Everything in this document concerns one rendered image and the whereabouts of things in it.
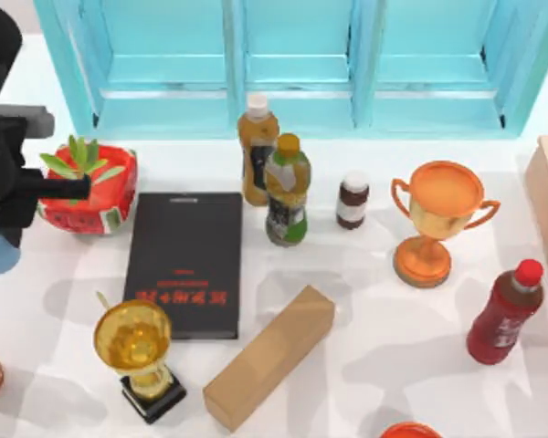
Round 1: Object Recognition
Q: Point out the red bottle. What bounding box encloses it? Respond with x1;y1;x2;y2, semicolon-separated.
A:
466;258;545;367

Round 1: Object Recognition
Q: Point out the black book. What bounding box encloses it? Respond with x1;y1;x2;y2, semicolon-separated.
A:
122;192;245;341

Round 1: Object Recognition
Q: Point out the orange round object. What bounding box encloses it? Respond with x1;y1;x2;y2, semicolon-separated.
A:
379;421;445;438

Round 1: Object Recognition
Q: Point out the gold trophy with black base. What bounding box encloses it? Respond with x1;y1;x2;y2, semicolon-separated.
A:
92;291;188;425

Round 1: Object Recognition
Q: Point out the amber bottle with white cap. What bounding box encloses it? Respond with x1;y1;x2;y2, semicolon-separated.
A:
237;93;281;209

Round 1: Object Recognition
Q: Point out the orange trophy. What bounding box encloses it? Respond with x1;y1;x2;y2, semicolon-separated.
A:
390;160;501;289

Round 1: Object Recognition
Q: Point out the small brown bottle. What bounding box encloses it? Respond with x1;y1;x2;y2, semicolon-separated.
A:
334;170;372;231

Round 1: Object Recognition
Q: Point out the red plant pot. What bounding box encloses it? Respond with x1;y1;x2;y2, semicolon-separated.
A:
38;134;141;239

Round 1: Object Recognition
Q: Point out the light blue rack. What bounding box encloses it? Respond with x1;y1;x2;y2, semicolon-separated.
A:
31;0;548;141

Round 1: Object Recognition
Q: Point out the green bottle with yellow cap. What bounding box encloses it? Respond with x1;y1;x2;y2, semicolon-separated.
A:
264;132;312;248

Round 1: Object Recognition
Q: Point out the brown cardboard box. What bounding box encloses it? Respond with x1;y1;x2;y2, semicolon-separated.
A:
202;284;336;433

